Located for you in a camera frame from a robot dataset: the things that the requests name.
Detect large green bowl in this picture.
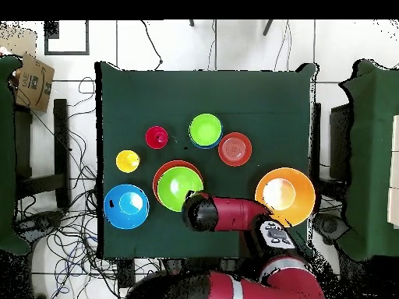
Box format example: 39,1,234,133
157,166,204,213

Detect red cup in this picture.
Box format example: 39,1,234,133
144,125,169,150

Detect green cloth covered table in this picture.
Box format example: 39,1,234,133
337,58,399,262
0,54,30,256

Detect small green bowl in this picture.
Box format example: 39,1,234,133
189,113,223,147

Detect large blue bowl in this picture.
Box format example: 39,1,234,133
103,184,150,230

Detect dark green tablecloth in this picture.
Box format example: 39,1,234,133
94,61,320,260

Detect cardboard box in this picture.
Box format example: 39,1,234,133
0,27,55,113

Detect yellow cup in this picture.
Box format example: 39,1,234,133
115,149,141,174

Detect tangle of black cables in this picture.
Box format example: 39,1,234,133
15,76,163,299

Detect wide shallow red-orange bowl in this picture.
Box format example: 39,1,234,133
152,160,204,207

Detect dark square frame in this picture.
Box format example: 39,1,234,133
44,19,90,56

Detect clear blue ribbed bowl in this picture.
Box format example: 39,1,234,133
189,133,224,150

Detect black cable with plug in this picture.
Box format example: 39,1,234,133
139,19,164,71

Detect black rectangular block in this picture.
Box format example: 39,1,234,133
117,258,136,289

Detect large orange bowl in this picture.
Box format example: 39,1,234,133
254,167,316,228

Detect white boxes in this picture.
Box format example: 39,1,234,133
387,114,399,230

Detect black stand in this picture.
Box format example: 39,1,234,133
13,98,71,209

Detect small red-orange bowl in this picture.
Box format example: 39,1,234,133
217,132,253,167

